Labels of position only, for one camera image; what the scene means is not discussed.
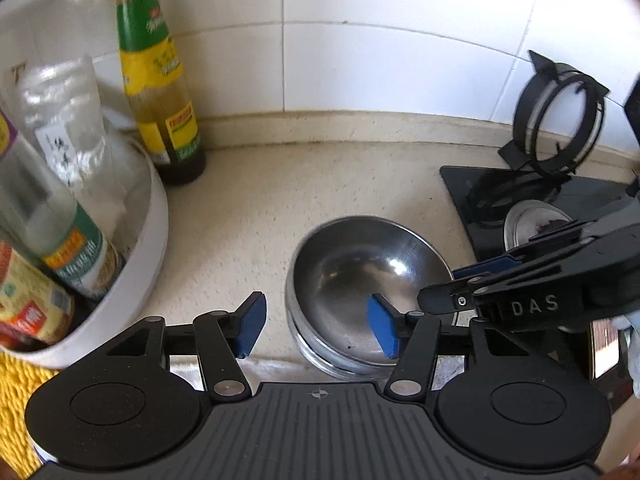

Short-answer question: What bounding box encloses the yellow chenille cloth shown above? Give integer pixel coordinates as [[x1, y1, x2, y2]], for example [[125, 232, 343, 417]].
[[0, 349, 57, 480]]

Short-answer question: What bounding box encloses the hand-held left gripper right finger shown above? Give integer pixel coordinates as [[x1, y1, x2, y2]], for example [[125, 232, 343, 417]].
[[366, 293, 507, 404]]

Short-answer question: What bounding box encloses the steel burner plate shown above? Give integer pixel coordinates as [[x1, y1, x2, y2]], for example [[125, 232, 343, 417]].
[[502, 198, 574, 252]]

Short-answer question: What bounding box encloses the yellow green label bottle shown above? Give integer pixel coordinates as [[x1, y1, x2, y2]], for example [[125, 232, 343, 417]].
[[110, 0, 207, 187]]

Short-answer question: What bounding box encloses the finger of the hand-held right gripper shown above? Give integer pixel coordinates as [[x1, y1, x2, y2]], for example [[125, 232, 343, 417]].
[[452, 220, 587, 282], [417, 238, 602, 318]]

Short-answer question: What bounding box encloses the smartphone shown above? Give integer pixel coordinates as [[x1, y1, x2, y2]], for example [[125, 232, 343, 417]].
[[589, 317, 624, 382]]

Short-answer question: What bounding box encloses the yellow label vinegar bottle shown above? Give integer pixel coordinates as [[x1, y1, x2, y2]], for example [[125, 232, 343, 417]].
[[0, 239, 77, 352]]

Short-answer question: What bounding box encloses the green label sauce bottle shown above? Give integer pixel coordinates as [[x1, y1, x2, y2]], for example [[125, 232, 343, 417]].
[[0, 109, 124, 302]]

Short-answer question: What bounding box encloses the clear plastic bottle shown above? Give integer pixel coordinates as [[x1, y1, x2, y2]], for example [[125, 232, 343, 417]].
[[9, 55, 134, 241]]

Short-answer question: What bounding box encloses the black gas stove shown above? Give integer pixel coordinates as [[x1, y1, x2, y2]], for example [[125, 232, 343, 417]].
[[439, 164, 640, 272]]

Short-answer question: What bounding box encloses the black pan support ring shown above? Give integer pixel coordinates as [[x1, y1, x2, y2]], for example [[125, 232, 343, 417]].
[[498, 49, 611, 177]]

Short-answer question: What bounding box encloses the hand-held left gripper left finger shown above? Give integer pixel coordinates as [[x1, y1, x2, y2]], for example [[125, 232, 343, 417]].
[[106, 290, 267, 404]]

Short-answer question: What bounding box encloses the white round tray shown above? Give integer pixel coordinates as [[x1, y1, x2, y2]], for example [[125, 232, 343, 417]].
[[0, 134, 170, 372]]

